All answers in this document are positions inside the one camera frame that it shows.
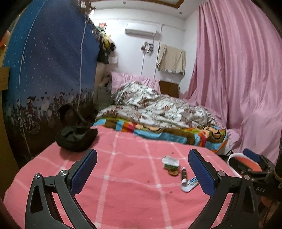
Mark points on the white ointment tube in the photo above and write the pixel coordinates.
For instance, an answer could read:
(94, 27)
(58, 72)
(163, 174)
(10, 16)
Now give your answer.
(187, 185)

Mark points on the black cap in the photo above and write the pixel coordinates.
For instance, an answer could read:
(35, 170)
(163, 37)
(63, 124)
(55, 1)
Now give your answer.
(76, 135)

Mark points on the white air conditioner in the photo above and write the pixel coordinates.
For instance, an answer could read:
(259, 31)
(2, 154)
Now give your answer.
(140, 29)

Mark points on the wooden headboard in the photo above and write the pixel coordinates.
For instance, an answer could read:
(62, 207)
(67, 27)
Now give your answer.
(168, 88)

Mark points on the wall socket with charger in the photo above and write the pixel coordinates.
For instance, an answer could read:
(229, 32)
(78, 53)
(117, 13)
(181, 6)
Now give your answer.
(147, 48)

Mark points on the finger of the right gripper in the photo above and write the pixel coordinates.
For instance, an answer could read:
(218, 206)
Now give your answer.
(265, 175)
(255, 157)

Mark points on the hanging bags and clothes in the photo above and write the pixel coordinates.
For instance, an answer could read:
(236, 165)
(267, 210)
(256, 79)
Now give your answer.
(106, 44)

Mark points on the colourful cartoon bedsheet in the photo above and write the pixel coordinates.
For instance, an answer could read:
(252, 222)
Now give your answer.
(210, 137)

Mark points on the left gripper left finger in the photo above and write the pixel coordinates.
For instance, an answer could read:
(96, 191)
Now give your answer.
(41, 210)

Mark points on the blue fabric wardrobe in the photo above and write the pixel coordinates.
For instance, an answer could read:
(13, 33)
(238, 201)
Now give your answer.
(52, 56)

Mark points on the person's right hand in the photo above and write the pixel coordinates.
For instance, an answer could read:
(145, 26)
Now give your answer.
(270, 203)

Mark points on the floral white brown duvet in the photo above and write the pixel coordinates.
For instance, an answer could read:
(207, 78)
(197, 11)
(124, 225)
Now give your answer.
(138, 103)

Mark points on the pink plaid blanket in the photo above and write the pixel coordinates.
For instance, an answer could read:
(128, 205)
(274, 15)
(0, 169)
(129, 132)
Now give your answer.
(128, 188)

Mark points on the green white medicine box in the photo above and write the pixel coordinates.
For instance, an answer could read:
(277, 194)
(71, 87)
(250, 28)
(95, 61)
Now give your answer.
(170, 163)

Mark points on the brown dried peel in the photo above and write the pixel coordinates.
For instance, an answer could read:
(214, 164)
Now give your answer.
(173, 173)

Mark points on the beige hanging towel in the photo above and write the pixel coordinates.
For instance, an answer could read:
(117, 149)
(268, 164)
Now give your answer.
(171, 60)

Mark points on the pink pillow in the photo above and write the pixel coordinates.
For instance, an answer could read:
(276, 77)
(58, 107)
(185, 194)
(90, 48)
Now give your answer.
(119, 79)

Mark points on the orange white trash bin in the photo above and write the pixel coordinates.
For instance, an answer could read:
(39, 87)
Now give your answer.
(241, 164)

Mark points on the grey bedside cabinet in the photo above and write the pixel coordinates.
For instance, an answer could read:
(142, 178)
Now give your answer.
(103, 97)

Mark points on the wooden desk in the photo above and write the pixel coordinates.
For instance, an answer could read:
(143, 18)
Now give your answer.
(9, 167)

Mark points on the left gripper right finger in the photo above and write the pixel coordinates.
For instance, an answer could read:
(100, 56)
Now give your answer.
(242, 211)

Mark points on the pink curtain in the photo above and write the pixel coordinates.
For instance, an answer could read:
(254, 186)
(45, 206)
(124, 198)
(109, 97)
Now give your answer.
(237, 74)

